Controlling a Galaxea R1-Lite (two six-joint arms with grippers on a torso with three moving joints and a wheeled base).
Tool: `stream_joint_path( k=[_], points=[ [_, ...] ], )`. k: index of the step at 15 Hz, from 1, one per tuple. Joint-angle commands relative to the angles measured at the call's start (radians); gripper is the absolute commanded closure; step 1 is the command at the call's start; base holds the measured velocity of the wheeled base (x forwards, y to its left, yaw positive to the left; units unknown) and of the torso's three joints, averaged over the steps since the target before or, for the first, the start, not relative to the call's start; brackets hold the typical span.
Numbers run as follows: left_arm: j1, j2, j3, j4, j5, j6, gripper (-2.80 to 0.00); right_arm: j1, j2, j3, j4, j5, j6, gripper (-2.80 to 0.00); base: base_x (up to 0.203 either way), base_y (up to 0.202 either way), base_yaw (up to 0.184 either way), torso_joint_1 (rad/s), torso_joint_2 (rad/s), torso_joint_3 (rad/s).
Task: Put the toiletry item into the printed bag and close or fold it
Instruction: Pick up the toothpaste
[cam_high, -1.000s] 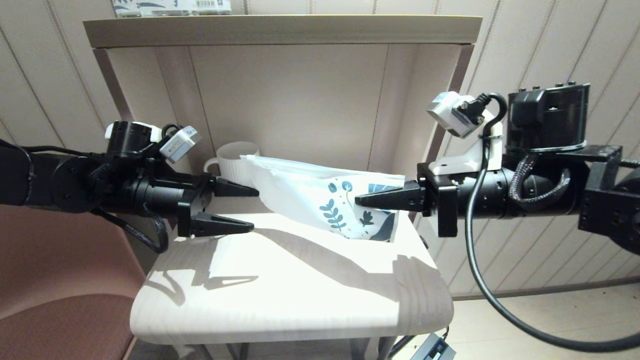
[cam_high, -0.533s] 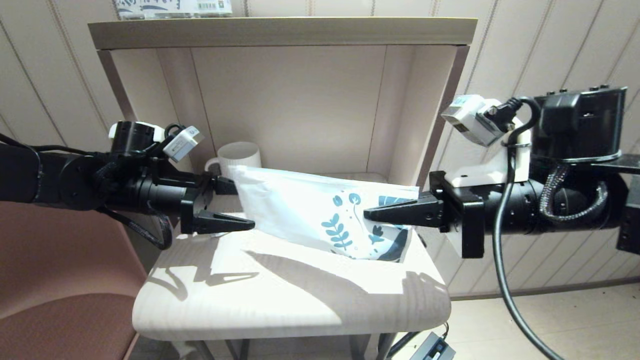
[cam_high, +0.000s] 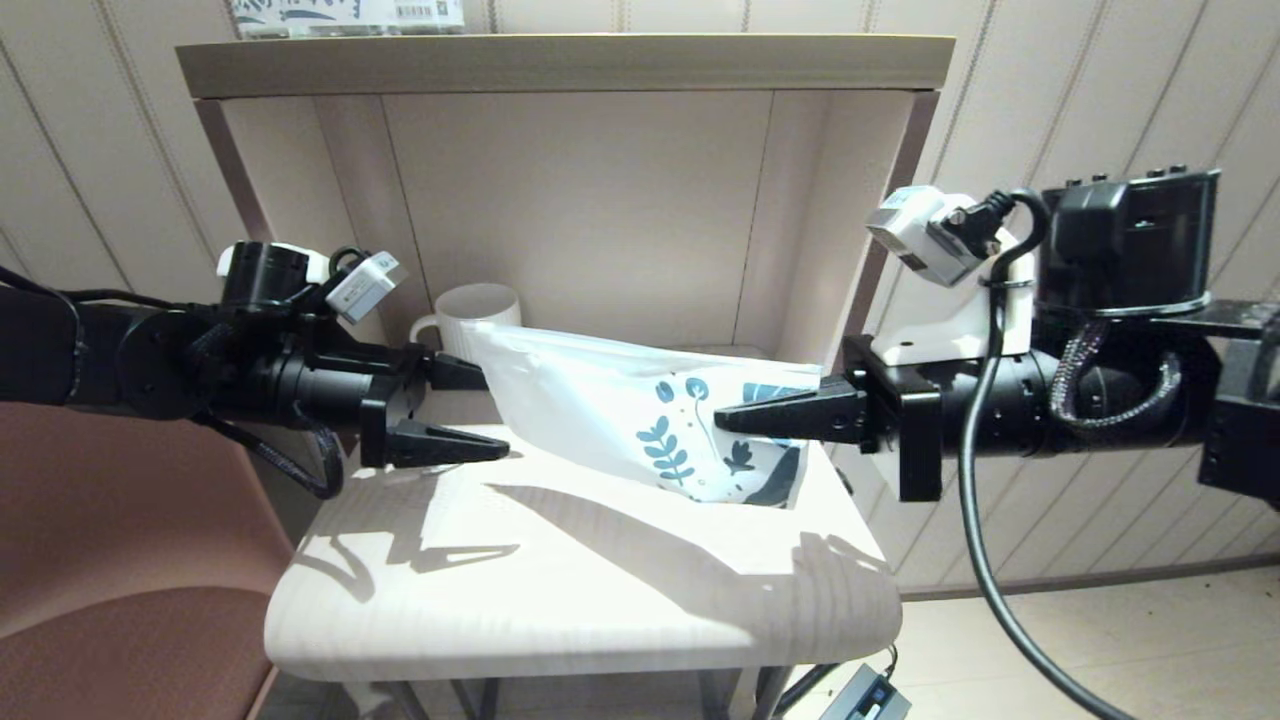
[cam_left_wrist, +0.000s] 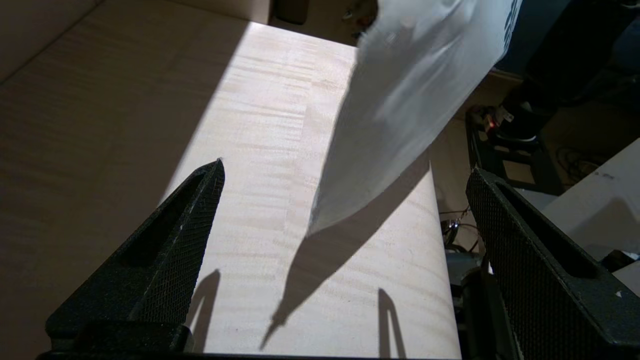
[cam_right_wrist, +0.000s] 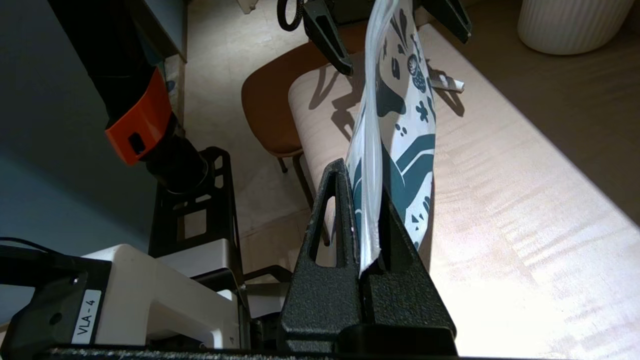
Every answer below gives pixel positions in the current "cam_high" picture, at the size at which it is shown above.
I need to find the light wooden desk with shelf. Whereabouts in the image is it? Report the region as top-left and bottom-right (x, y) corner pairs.
(175, 35), (958, 720)

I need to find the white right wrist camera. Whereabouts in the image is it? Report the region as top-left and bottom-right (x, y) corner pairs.
(865, 184), (1038, 367)

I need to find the braided black left arm cable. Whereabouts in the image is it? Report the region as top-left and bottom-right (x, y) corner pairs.
(188, 405), (347, 501)

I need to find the white ribbed ceramic mug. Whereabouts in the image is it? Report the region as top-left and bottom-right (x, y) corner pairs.
(408, 283), (524, 366)

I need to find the reddish brown chair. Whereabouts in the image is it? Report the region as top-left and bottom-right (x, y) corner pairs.
(0, 400), (298, 720)

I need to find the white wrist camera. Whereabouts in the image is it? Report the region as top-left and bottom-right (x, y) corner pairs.
(865, 184), (1038, 367)
(325, 250), (410, 326)

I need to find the patterned package with barcode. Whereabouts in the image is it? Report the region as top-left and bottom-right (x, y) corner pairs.
(230, 0), (467, 39)

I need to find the white floral plastic bag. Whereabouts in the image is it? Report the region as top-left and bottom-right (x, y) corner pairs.
(460, 320), (827, 511)

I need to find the black left camera cable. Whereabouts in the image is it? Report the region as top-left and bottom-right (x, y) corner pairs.
(0, 245), (369, 313)

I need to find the braided black right arm cable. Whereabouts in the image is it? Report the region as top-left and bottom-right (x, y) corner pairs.
(1048, 318), (1187, 433)

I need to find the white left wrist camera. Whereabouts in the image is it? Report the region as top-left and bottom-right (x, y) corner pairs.
(325, 250), (410, 326)

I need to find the braided black arm cable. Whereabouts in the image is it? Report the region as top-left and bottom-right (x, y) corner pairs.
(188, 405), (347, 501)
(1048, 318), (1187, 433)

